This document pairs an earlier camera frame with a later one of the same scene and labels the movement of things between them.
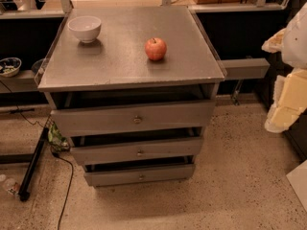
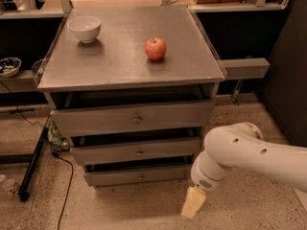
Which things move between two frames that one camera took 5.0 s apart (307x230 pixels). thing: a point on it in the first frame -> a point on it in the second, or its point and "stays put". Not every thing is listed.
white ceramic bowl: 85,28 stays put
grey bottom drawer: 122,176 stays put
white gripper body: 296,43 -> 201,177
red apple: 155,49 stays put
